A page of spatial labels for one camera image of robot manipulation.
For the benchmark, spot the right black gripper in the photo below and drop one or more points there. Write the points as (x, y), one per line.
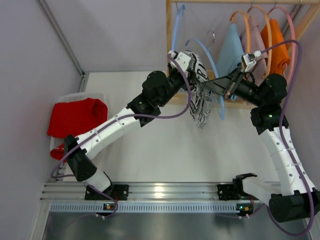
(233, 83)

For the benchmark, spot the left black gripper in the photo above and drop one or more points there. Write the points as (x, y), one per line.
(182, 76)

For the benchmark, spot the light blue plastic hanger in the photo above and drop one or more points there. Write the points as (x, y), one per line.
(179, 13)

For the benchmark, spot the red trousers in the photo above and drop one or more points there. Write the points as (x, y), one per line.
(76, 117)

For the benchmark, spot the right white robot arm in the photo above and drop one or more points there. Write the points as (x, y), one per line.
(296, 197)

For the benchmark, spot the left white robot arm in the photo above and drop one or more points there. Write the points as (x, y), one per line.
(157, 90)

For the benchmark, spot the orange hanger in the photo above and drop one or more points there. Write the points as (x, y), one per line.
(247, 34)
(269, 37)

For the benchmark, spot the orange trousers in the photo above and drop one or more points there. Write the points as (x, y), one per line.
(280, 56)

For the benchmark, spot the pink hanger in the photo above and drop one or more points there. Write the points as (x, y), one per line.
(288, 45)

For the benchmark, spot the wooden clothes rack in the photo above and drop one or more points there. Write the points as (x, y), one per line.
(303, 25)

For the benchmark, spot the white plastic basket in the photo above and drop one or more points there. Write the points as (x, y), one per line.
(56, 142)

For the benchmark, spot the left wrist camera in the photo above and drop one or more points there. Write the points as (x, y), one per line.
(179, 58)

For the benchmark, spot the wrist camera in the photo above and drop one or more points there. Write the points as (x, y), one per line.
(179, 58)
(248, 60)

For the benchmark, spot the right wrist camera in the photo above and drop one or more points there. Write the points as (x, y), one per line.
(248, 60)

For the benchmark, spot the aluminium corner post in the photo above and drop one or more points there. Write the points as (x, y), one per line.
(45, 8)

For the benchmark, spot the aluminium mounting rail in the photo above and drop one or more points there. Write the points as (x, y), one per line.
(141, 191)

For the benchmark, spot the slotted cable duct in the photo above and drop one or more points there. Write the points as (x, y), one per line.
(148, 207)

